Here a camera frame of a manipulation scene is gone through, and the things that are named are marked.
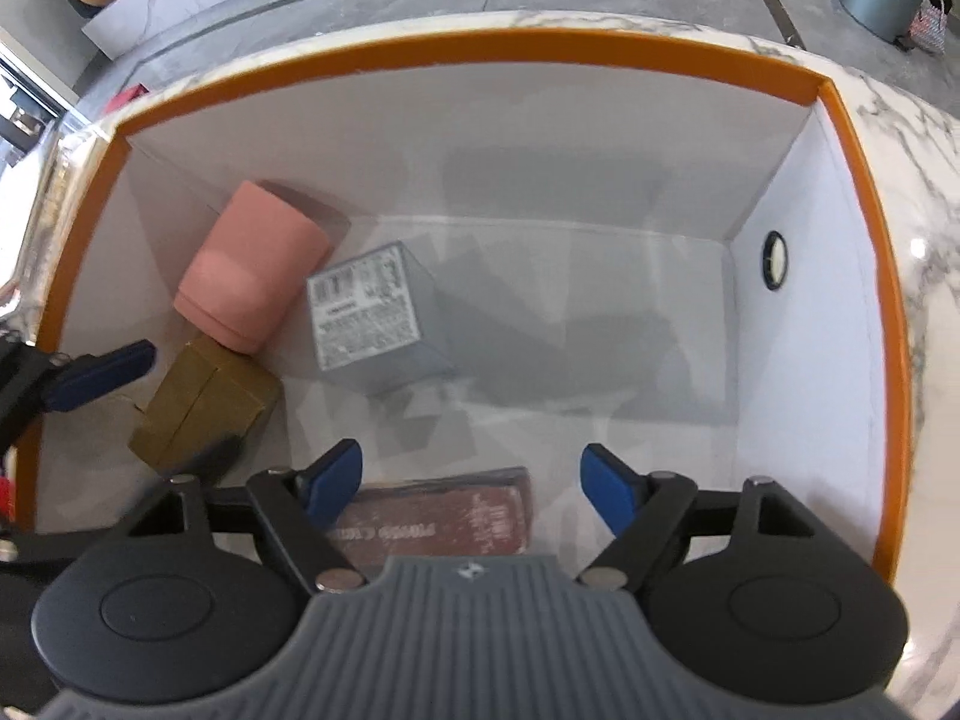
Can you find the orange storage box white inside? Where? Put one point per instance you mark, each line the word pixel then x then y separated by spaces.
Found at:
pixel 525 127

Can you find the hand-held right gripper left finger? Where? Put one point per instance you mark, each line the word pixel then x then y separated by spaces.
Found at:
pixel 334 481

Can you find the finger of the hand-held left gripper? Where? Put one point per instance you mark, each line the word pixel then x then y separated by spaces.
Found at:
pixel 214 456
pixel 97 379

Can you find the red object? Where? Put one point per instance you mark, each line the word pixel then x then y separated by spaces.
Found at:
pixel 4 496

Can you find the small red flat item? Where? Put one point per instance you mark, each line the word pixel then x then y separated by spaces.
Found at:
pixel 127 99

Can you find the clear plastic container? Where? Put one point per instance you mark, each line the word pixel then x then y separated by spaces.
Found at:
pixel 56 187

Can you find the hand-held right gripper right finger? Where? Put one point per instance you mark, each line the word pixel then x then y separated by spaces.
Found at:
pixel 606 487

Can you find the pink cylindrical cup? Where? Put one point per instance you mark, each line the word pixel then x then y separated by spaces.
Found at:
pixel 247 262

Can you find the pink woven bag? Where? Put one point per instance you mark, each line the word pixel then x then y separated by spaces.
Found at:
pixel 930 26

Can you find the gold cardboard box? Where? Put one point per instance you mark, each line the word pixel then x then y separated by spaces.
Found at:
pixel 202 405

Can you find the dark red packet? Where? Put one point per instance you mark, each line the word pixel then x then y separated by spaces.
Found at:
pixel 450 517

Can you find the grey box with printed label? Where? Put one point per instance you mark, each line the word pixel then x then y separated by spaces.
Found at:
pixel 375 315

